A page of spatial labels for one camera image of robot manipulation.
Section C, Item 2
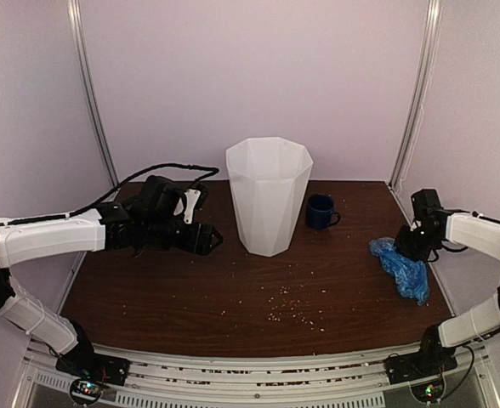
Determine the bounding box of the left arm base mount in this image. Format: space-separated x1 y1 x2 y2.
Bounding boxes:
55 354 130 406

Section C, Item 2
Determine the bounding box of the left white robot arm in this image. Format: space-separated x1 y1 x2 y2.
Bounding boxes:
0 176 223 377

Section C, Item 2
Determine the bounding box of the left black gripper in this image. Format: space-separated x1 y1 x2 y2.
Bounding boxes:
144 216 224 256

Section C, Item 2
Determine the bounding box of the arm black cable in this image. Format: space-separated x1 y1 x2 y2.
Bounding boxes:
439 322 500 383
0 163 220 239

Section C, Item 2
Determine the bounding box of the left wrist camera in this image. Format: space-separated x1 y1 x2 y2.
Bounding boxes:
173 184 208 224

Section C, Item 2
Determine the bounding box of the aluminium corner post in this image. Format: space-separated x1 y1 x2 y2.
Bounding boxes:
67 0 119 186
389 0 442 194

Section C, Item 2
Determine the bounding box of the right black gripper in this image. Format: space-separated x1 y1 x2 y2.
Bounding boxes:
393 224 439 262

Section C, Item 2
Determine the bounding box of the left aluminium corner post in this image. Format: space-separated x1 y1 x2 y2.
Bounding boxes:
67 0 119 186

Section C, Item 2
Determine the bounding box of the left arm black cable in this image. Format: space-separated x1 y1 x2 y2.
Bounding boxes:
0 163 220 239

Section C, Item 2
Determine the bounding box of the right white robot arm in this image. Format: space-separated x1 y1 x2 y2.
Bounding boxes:
395 189 500 376

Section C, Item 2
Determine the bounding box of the aluminium front rail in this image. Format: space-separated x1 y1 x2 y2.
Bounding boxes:
22 333 489 408

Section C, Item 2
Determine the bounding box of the right aluminium corner post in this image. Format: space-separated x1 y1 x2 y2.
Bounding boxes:
389 0 442 194

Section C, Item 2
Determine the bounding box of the dark blue enamel mug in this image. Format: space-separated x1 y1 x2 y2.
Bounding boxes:
305 194 341 230

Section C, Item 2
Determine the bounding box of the white faceted trash bin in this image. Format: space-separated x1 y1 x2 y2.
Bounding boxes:
225 137 313 258

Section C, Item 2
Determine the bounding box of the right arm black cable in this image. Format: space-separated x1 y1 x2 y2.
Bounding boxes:
439 322 500 383

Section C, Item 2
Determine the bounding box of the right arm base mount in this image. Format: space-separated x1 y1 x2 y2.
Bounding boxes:
384 353 457 404

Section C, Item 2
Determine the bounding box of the blue plastic trash bag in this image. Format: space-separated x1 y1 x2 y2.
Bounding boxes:
368 237 430 306

